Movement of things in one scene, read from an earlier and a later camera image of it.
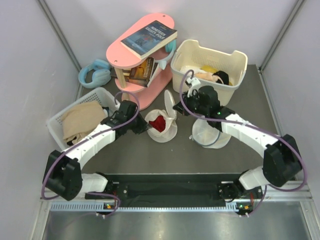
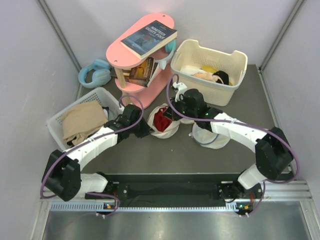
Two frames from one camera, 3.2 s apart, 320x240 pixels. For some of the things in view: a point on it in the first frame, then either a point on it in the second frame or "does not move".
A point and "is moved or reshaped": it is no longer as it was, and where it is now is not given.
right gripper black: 180,108 → 171,115
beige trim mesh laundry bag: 170,131 is moved or reshaped
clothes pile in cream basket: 208,72 does not move
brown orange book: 141,74 does not move
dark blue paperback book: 149,39 does not move
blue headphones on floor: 101,75 does not move
